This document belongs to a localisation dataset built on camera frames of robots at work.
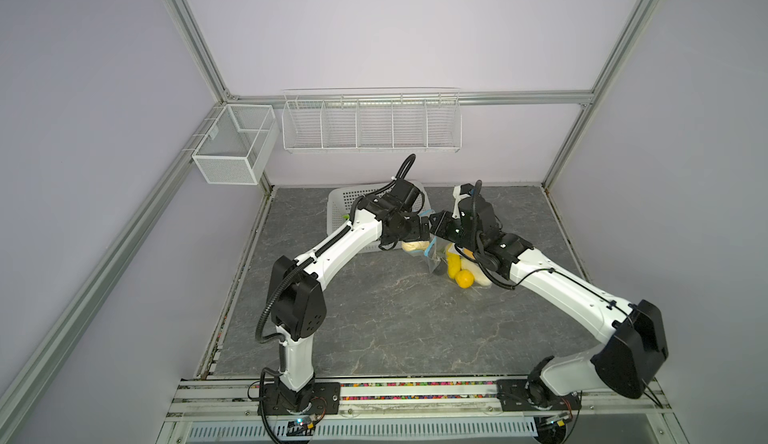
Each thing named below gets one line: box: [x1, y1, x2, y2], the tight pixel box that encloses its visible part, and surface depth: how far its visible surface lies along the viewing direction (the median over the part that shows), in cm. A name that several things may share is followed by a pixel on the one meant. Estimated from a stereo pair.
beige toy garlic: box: [401, 240, 430, 252], surface depth 82 cm
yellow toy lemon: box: [455, 269, 475, 289], surface depth 91 cm
